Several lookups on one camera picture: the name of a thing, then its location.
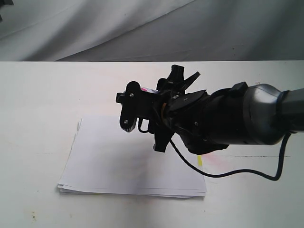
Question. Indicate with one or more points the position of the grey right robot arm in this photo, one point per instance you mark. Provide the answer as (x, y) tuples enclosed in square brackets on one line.
[(242, 114)]

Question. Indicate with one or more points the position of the spray paint can colourful dots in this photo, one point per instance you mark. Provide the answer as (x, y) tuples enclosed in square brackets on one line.
[(148, 90)]

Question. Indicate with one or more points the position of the grey backdrop cloth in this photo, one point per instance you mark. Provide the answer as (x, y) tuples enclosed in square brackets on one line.
[(152, 30)]

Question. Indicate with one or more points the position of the white paper stack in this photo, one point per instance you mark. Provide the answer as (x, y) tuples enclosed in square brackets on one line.
[(106, 159)]

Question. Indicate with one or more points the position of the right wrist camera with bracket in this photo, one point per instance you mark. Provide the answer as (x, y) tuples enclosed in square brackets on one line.
[(135, 104)]

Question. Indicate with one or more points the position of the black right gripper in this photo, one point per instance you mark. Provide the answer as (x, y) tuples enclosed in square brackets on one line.
[(171, 101)]

